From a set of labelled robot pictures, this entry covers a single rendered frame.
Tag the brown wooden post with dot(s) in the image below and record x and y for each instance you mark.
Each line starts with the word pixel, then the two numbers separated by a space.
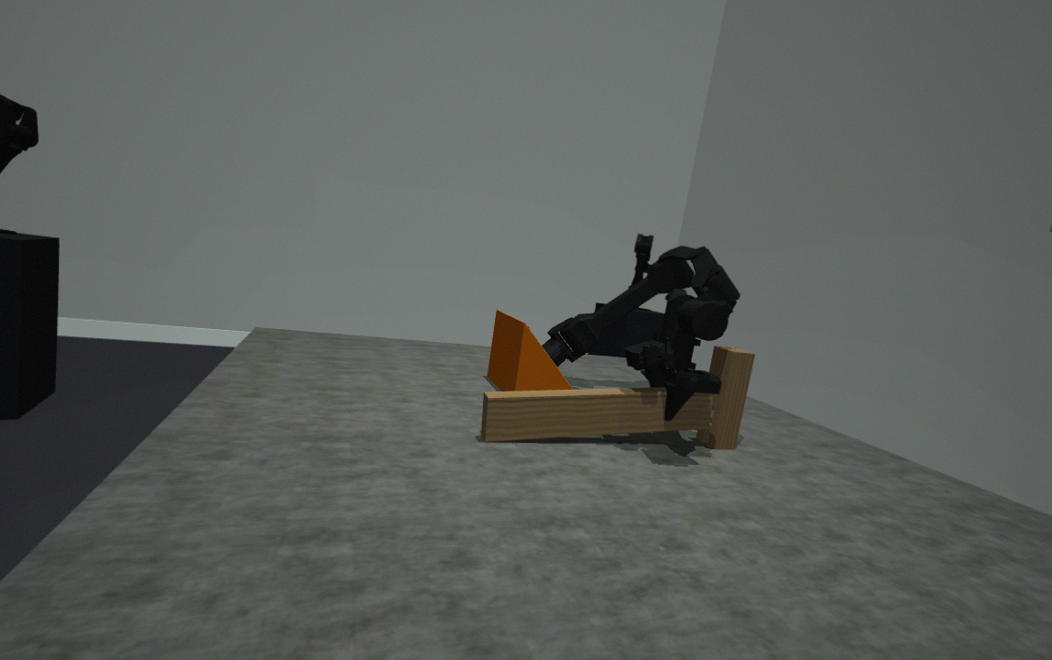
pixel 733 367

